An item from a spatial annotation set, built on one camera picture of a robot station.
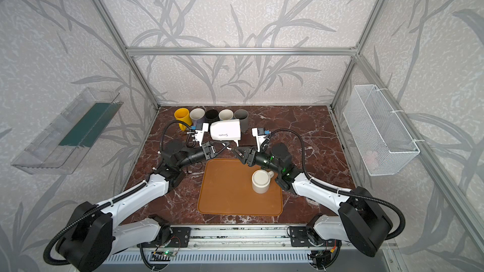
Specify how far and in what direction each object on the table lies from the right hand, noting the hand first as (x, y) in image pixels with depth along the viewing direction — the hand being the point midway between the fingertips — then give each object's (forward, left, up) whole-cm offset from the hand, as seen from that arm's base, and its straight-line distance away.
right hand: (235, 144), depth 72 cm
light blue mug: (+31, +9, -18) cm, 37 cm away
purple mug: (+33, +27, -21) cm, 47 cm away
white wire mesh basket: (-8, -50, +10) cm, 51 cm away
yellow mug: (+32, +34, -19) cm, 50 cm away
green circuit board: (-33, +26, -25) cm, 49 cm away
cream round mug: (-8, -10, -18) cm, 22 cm away
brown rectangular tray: (-9, +6, -25) cm, 28 cm away
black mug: (+31, +17, -17) cm, 39 cm away
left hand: (-1, +2, +3) cm, 3 cm away
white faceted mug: (+2, +3, +6) cm, 7 cm away
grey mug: (+28, -1, -15) cm, 32 cm away
